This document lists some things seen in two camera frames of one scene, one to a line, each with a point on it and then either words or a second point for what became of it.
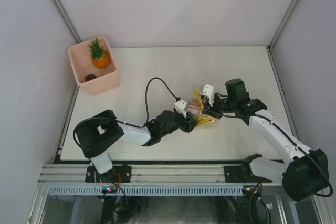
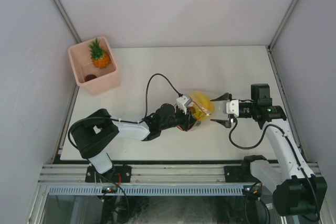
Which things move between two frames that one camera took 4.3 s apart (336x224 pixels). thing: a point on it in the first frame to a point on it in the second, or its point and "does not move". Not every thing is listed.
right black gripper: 207,105 to 226,123
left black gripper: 188,126 does not move
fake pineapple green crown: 96,50 does not move
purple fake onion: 90,77 does not move
